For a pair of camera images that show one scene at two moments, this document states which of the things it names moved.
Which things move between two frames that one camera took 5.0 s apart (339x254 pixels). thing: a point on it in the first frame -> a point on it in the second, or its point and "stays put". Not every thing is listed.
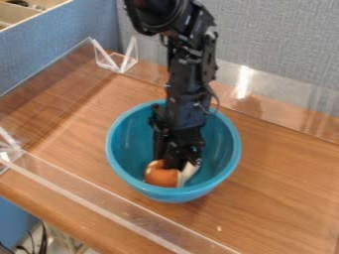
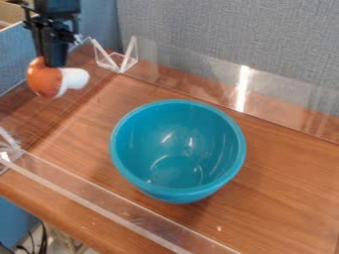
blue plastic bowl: [130, 150] stays put
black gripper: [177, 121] -> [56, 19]
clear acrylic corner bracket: [113, 61] stays put
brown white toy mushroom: [160, 176] -> [54, 80]
